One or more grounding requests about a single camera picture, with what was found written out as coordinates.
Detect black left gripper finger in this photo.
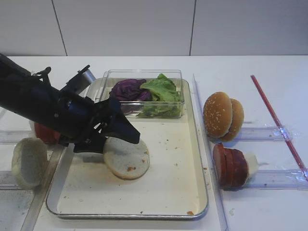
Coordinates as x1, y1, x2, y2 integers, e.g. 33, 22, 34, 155
73, 136, 106, 154
105, 98, 140, 144

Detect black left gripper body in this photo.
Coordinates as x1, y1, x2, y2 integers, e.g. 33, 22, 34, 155
52, 93, 120, 146

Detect bun slice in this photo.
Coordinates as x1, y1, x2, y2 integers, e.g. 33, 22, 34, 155
12, 138, 48, 190
103, 137, 150, 180

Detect middle tomato slice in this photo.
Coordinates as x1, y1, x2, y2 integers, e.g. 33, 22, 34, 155
34, 123, 61, 144

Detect green lettuce leaves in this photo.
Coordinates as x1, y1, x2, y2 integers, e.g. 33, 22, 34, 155
138, 73, 182, 118

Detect front red meat patty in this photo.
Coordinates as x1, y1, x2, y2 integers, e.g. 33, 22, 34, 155
213, 143, 227, 186

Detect white cheese piece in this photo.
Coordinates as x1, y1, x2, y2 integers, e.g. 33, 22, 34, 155
244, 152, 259, 179

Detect purple cabbage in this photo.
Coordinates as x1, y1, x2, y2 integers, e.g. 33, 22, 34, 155
109, 79, 153, 102

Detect clear plastic container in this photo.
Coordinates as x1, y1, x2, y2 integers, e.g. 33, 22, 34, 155
96, 69, 185, 118

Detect clear holder upper left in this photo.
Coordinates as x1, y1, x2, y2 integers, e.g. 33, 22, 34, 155
0, 130, 35, 145

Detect clear holder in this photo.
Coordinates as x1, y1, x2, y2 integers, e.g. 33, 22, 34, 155
0, 171, 18, 190
0, 130, 35, 145
244, 169, 308, 191
234, 126, 293, 141

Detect metal baking tray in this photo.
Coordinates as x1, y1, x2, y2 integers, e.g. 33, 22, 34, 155
46, 80, 208, 220

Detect clear holder lower left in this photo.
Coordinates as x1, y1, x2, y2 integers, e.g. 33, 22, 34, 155
0, 171, 18, 190

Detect sesame bun top front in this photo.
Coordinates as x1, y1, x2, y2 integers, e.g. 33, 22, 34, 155
203, 91, 232, 138

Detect bun top rear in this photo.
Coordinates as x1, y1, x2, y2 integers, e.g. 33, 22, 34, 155
220, 99, 244, 142

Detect clear holder upper right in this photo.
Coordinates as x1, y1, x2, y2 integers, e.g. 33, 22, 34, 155
234, 126, 293, 141

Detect clear holder lower right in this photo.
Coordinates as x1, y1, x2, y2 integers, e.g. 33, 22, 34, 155
244, 169, 308, 191

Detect red plastic strip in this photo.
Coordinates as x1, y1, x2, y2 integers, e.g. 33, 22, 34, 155
250, 75, 308, 180

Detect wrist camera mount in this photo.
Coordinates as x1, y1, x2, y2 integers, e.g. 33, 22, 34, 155
60, 65, 96, 95

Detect clear rail right of tray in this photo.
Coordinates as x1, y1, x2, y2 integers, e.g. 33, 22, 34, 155
192, 74, 229, 231

